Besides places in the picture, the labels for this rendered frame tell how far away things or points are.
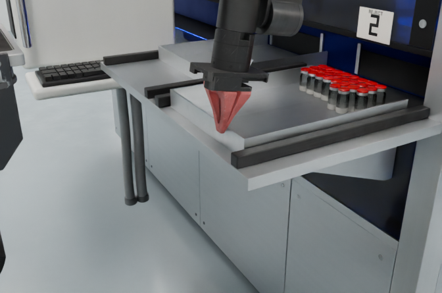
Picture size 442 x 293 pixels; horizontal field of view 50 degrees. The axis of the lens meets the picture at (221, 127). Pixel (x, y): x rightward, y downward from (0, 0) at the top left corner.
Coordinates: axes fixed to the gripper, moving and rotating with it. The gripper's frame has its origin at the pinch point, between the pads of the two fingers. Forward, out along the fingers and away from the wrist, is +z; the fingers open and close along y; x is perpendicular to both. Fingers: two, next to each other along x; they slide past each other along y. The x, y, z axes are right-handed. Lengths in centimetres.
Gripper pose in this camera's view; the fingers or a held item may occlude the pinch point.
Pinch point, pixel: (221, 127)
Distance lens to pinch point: 71.3
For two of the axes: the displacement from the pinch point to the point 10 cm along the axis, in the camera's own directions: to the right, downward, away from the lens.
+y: 8.6, -0.3, 5.2
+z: -1.4, 9.4, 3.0
